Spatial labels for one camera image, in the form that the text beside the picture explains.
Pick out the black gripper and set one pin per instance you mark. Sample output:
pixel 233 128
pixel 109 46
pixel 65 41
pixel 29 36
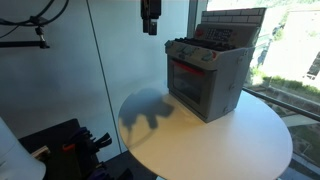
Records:
pixel 150 9

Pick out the blue toy oven knob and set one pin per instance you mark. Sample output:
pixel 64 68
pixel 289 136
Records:
pixel 209 56

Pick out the teal toy oven knob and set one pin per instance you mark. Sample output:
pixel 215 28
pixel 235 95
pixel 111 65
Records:
pixel 168 45

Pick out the grey toy oven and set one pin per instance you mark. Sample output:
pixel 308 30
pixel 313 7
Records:
pixel 223 80

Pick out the black tool cart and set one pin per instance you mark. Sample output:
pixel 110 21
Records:
pixel 73 150

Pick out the dark window railing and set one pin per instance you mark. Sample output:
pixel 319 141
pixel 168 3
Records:
pixel 283 105

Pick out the white rounded cover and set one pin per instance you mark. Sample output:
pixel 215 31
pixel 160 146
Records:
pixel 16 153

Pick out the grey window frame post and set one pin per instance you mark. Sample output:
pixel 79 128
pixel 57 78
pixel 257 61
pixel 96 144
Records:
pixel 196 16

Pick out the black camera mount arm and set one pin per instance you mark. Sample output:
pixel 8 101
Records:
pixel 23 43

